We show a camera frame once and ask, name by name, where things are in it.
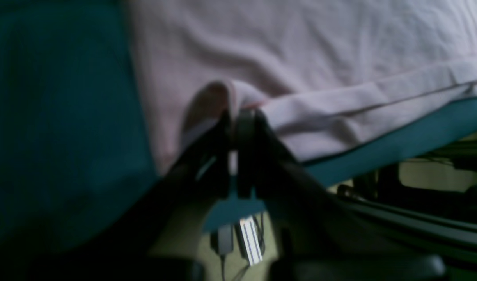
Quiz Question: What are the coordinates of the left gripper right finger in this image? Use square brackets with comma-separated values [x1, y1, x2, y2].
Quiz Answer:
[236, 110, 379, 281]

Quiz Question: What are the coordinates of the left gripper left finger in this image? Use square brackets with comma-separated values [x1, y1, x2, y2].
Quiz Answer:
[98, 112, 232, 281]

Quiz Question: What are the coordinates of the pink T-shirt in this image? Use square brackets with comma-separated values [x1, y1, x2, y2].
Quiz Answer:
[125, 0, 477, 173]

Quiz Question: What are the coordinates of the teal table cloth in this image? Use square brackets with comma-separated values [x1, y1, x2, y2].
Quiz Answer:
[0, 0, 477, 256]

